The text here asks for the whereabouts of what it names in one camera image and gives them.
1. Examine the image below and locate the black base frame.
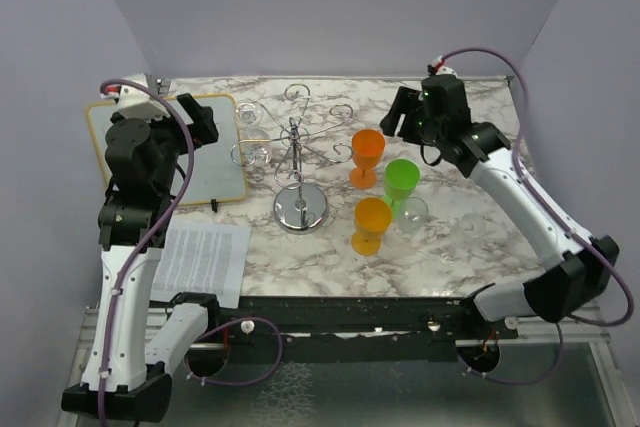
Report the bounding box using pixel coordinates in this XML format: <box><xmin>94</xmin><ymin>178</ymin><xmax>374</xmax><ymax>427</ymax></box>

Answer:
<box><xmin>164</xmin><ymin>289</ymin><xmax>576</xmax><ymax>366</ymax></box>

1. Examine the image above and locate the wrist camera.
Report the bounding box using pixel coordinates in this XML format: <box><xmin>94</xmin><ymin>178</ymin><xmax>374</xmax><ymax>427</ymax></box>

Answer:
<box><xmin>101</xmin><ymin>73</ymin><xmax>169</xmax><ymax>122</ymax></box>
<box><xmin>427</xmin><ymin>56</ymin><xmax>458</xmax><ymax>77</ymax></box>

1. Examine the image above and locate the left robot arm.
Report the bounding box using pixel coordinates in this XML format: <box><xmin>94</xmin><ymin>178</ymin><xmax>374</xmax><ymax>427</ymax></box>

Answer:
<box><xmin>61</xmin><ymin>94</ymin><xmax>221</xmax><ymax>423</ymax></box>

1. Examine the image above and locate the green wine glass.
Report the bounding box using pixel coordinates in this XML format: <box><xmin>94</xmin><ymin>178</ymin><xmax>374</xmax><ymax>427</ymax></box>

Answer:
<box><xmin>382</xmin><ymin>159</ymin><xmax>420</xmax><ymax>217</ymax></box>

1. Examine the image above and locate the yellow framed whiteboard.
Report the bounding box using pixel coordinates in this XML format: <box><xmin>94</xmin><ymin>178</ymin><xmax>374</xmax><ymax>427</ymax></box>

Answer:
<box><xmin>85</xmin><ymin>93</ymin><xmax>248</xmax><ymax>207</ymax></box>

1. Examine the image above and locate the orange wine glass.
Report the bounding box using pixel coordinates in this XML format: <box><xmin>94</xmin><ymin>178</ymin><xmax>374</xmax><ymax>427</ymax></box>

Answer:
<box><xmin>349</xmin><ymin>129</ymin><xmax>386</xmax><ymax>190</ymax></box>
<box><xmin>351</xmin><ymin>197</ymin><xmax>393</xmax><ymax>256</ymax></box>

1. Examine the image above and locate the aluminium rail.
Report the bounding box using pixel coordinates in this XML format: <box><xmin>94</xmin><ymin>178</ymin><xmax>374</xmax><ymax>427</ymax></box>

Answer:
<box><xmin>77</xmin><ymin>304</ymin><xmax>609</xmax><ymax>353</ymax></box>

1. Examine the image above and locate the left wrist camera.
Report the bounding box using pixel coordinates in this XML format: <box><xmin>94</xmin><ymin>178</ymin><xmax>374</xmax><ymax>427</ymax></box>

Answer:
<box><xmin>101</xmin><ymin>73</ymin><xmax>169</xmax><ymax>122</ymax></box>

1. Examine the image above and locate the clear glass centre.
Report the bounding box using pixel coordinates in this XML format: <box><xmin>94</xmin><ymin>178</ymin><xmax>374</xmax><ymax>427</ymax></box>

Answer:
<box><xmin>395</xmin><ymin>197</ymin><xmax>429</xmax><ymax>238</ymax></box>

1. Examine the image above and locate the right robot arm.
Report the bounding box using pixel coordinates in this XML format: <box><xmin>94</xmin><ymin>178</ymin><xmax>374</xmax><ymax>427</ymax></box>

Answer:
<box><xmin>380</xmin><ymin>74</ymin><xmax>619</xmax><ymax>338</ymax></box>

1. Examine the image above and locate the clear wine glass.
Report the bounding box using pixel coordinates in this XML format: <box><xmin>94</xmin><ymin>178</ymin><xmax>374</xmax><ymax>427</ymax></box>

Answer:
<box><xmin>231</xmin><ymin>102</ymin><xmax>272</xmax><ymax>167</ymax></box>
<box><xmin>440</xmin><ymin>213</ymin><xmax>486</xmax><ymax>264</ymax></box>

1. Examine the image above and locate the chrome wine glass rack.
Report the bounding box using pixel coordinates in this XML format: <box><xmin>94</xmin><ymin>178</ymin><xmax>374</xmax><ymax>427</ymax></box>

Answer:
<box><xmin>230</xmin><ymin>83</ymin><xmax>354</xmax><ymax>235</ymax></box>

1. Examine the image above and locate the printed paper sheet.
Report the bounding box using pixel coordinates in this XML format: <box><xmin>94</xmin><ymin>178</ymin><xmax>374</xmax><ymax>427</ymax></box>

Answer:
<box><xmin>151</xmin><ymin>218</ymin><xmax>251</xmax><ymax>309</ymax></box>

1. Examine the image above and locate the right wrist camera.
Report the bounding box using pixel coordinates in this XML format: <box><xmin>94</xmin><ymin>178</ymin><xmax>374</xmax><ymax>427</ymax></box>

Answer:
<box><xmin>427</xmin><ymin>56</ymin><xmax>458</xmax><ymax>77</ymax></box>

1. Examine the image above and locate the orange wine glass front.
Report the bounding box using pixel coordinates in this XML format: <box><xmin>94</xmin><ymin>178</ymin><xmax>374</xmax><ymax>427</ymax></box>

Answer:
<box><xmin>351</xmin><ymin>197</ymin><xmax>393</xmax><ymax>256</ymax></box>

